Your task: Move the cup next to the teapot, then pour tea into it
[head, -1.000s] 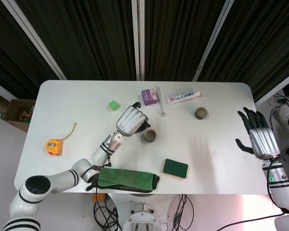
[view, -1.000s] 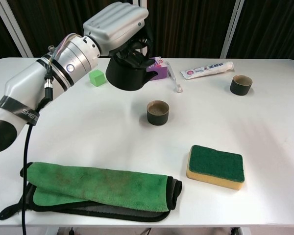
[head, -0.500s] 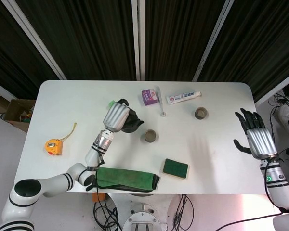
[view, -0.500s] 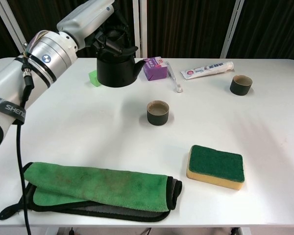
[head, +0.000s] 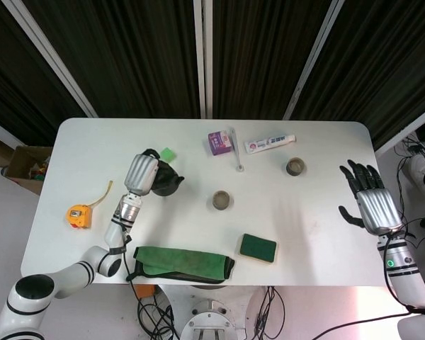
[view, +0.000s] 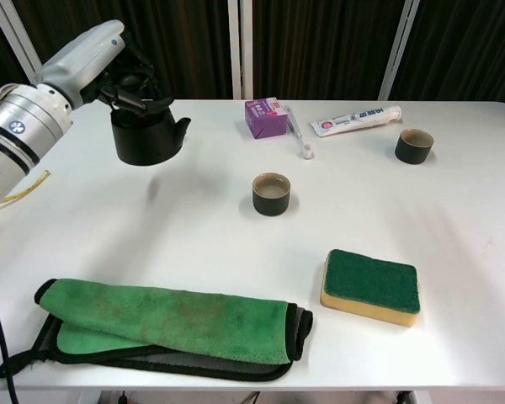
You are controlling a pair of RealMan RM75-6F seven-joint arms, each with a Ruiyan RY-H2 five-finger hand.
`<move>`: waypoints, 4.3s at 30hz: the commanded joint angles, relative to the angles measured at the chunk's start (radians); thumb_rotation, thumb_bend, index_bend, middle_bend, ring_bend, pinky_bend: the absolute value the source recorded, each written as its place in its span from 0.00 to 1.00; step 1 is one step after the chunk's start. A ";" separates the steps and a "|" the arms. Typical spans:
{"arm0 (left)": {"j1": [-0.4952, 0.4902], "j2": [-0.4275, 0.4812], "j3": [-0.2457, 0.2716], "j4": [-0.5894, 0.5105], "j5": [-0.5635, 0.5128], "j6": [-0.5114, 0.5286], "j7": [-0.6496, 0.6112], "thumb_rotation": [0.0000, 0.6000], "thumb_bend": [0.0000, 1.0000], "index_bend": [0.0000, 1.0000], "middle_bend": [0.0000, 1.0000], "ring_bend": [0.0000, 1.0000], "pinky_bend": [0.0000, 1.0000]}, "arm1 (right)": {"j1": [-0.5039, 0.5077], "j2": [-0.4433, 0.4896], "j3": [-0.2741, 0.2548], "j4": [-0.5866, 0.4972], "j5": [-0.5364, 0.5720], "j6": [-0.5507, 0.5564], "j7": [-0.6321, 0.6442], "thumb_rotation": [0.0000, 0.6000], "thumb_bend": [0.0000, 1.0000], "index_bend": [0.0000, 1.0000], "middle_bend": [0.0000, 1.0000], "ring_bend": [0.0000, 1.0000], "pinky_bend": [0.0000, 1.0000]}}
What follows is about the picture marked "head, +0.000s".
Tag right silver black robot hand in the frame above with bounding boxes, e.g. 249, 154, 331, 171
338, 159, 402, 235

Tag black cast iron teapot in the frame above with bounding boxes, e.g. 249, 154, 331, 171
150, 161, 186, 198

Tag white toothpaste tube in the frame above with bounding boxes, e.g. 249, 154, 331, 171
243, 133, 298, 154

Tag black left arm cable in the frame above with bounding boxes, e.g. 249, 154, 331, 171
113, 208, 146, 340

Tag green yellow scouring sponge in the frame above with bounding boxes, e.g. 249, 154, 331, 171
236, 232, 278, 265

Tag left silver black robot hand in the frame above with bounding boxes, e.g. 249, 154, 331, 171
123, 148, 160, 196

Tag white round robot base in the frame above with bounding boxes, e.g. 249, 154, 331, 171
155, 283, 270, 340

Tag brown cardboard box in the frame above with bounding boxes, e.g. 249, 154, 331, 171
1, 144, 52, 196

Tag dark green ceramic cup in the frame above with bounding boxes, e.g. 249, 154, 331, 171
285, 157, 307, 177
212, 190, 232, 210

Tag white black machine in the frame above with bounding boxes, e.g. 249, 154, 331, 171
409, 152, 425, 198

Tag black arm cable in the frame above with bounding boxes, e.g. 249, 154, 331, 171
336, 226, 425, 336
113, 208, 146, 340

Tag green microfibre cloth black trim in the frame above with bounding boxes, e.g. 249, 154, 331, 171
126, 246, 236, 285

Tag black pleated curtain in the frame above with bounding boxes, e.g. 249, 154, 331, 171
0, 0, 425, 149

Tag white clear toothbrush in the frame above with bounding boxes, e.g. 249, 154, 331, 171
229, 127, 245, 174

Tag white upright frame post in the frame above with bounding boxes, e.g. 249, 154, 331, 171
193, 0, 214, 120

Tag black cable bundle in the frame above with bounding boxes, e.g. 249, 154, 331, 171
254, 285, 287, 340
137, 297, 180, 340

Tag white slanted frame post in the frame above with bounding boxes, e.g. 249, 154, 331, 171
0, 0, 100, 118
282, 0, 346, 120

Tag green cube block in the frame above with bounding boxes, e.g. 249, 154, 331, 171
159, 147, 176, 164

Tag purple carton box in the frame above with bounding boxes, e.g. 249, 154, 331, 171
208, 130, 232, 157

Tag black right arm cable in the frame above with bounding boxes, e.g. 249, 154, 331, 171
336, 226, 425, 336

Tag orange object under table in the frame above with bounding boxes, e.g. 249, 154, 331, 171
134, 283, 155, 300

